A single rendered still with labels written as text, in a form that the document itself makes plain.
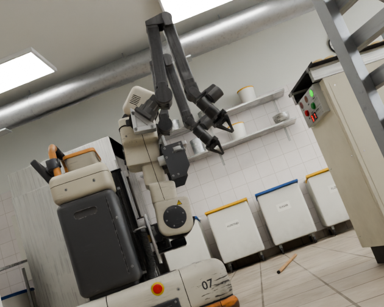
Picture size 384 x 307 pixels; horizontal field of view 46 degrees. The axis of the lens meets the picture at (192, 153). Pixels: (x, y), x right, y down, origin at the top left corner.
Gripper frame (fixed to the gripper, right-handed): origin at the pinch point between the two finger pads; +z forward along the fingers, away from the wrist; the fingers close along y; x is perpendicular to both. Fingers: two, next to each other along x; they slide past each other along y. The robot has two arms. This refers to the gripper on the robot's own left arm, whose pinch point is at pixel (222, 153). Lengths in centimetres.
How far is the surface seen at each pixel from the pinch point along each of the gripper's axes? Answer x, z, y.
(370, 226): -10, 72, -40
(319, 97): -36, 18, -50
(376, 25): 0, 18, -159
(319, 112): -33, 23, -46
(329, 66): -48, 12, -54
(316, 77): -40, 12, -54
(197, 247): 27, 29, 318
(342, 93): -42, 24, -55
